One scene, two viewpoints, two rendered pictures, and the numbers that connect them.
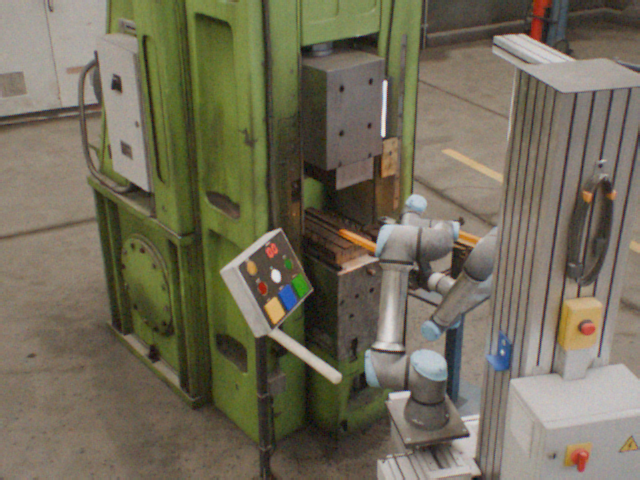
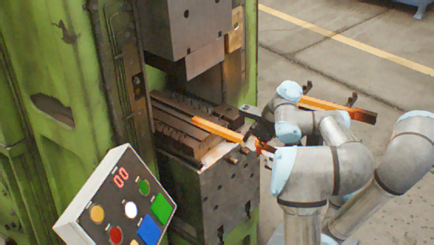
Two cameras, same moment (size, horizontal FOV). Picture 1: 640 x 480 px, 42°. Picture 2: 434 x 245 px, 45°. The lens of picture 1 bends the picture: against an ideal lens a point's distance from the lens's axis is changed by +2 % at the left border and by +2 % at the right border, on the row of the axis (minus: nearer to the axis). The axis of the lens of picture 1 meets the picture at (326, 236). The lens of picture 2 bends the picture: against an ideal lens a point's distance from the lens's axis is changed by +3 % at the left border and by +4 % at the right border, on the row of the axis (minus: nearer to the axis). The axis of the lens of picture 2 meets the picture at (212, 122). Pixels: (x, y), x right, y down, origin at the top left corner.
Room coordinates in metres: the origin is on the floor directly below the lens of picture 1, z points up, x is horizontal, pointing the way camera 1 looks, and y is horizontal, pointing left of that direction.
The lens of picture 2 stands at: (1.54, 0.08, 2.14)
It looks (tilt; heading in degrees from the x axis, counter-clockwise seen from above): 35 degrees down; 352
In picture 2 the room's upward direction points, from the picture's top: 3 degrees counter-clockwise
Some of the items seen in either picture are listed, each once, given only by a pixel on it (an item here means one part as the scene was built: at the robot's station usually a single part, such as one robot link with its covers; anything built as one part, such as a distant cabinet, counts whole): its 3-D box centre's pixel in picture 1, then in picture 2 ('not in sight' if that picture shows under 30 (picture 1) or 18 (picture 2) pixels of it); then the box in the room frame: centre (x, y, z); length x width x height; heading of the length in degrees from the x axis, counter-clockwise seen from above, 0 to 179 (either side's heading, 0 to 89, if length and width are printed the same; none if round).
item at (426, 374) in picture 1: (426, 374); not in sight; (2.19, -0.33, 0.98); 0.13 x 0.12 x 0.14; 79
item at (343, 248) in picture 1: (323, 233); (173, 122); (3.27, 0.02, 0.96); 0.42 x 0.20 x 0.09; 39
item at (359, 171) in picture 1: (322, 158); (163, 42); (3.27, 0.02, 1.32); 0.42 x 0.20 x 0.10; 39
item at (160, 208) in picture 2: (299, 285); (160, 208); (2.72, 0.11, 1.01); 0.07 x 0.05 x 0.07; 154
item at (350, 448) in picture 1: (357, 431); not in sight; (3.07, -0.15, 0.01); 0.58 x 0.39 x 0.01; 129
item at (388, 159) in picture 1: (388, 157); (234, 29); (3.41, -0.28, 1.27); 0.09 x 0.02 x 0.17; 129
